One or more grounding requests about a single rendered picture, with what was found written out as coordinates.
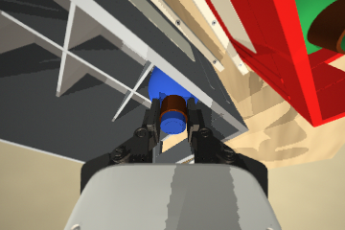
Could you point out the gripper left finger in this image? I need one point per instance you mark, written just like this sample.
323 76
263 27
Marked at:
137 149

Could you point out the blue bottle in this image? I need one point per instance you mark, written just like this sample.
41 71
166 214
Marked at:
173 101

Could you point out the green bottle with dark red label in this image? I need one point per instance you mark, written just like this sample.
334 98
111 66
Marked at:
323 24

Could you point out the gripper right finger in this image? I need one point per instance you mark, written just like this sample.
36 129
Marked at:
208 149

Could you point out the grey divided crate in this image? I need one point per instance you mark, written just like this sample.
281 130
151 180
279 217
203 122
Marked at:
109 51

